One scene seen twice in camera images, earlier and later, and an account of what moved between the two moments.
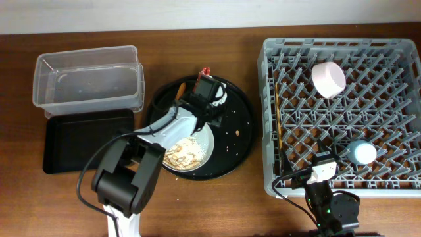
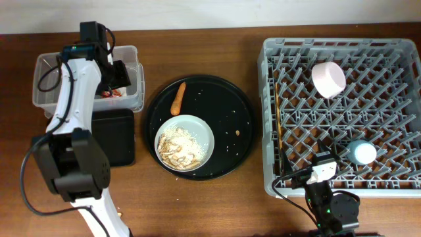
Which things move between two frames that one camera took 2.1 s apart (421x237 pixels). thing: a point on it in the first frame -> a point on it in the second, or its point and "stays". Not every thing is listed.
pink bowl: [328, 79] stays
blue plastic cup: [362, 152] stays
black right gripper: [300, 178] stays
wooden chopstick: [279, 116] stays
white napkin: [219, 94] -> [123, 91]
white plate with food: [191, 153] stays
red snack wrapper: [205, 72] -> [113, 93]
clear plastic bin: [92, 80] stays
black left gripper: [220, 115] -> [123, 78]
